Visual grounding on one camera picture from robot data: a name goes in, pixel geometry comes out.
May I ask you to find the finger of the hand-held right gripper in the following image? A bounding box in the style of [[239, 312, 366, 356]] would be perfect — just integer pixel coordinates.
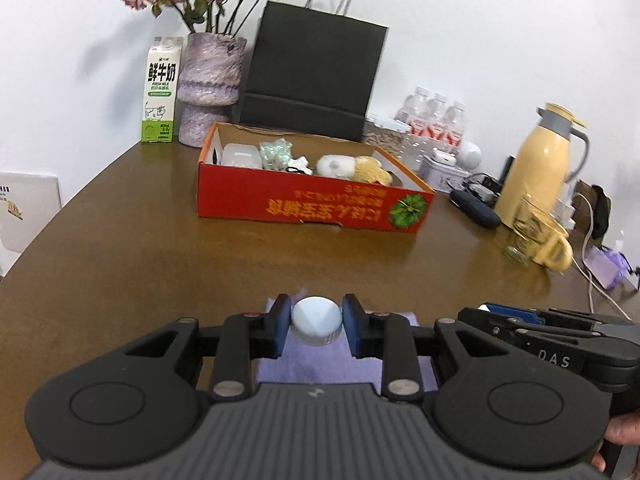
[[477, 302, 626, 332], [457, 307, 601, 346]]

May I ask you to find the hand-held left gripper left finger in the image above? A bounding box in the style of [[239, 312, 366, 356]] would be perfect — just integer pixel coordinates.
[[122, 294, 292, 401]]

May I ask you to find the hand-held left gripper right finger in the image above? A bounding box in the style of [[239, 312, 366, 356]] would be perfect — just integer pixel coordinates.
[[342, 294, 506, 401]]

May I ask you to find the white round cap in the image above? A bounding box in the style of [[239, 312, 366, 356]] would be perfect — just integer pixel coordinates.
[[291, 296, 345, 347]]

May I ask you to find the red cardboard box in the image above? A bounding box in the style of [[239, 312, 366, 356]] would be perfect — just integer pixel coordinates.
[[196, 121, 437, 234]]

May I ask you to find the clear plastic container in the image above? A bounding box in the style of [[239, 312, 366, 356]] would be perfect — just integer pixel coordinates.
[[220, 143, 261, 168]]

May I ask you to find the person's right hand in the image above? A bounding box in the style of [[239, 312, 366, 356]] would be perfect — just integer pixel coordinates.
[[592, 406, 640, 472]]

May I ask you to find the purple knitted cloth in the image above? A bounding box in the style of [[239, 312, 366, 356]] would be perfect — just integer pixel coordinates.
[[255, 287, 441, 386]]

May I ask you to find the purple pouch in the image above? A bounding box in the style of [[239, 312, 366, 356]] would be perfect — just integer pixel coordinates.
[[584, 246, 632, 290]]

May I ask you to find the dark blue pouch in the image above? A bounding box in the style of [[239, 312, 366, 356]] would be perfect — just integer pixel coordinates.
[[449, 189, 502, 231]]

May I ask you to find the dark brown pouch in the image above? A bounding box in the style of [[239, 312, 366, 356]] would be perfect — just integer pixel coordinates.
[[590, 185, 612, 241]]

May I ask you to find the black slim bottle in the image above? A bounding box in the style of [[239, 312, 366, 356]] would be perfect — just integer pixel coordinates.
[[501, 155, 516, 196]]

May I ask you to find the yellow thermos jug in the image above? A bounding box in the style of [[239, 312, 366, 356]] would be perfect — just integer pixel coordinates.
[[492, 102, 591, 231]]

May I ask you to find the white tin box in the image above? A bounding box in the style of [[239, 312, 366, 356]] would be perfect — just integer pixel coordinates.
[[417, 152, 471, 193]]

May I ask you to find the white and yellow plush toy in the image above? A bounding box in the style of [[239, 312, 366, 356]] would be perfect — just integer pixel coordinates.
[[315, 154, 393, 184]]

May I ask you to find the iridescent plastic bag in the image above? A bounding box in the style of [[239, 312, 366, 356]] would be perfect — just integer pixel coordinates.
[[259, 138, 293, 171]]

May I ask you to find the clear jar of pellets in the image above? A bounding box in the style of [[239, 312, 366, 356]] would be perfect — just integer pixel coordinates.
[[362, 115, 408, 158]]

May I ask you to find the clear water bottle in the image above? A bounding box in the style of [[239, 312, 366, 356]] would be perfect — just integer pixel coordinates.
[[442, 101, 468, 147], [397, 86, 431, 136], [425, 92, 449, 141]]

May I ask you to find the purple vase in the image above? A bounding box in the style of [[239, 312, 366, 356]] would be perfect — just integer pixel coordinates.
[[177, 32, 247, 148]]

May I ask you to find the black paper bag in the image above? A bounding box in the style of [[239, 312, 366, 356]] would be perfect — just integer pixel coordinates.
[[235, 0, 390, 143]]

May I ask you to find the white green milk carton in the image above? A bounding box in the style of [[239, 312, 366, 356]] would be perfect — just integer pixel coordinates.
[[141, 36, 185, 144]]

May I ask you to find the white cable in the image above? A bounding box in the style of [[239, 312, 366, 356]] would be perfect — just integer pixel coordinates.
[[570, 192, 633, 321]]

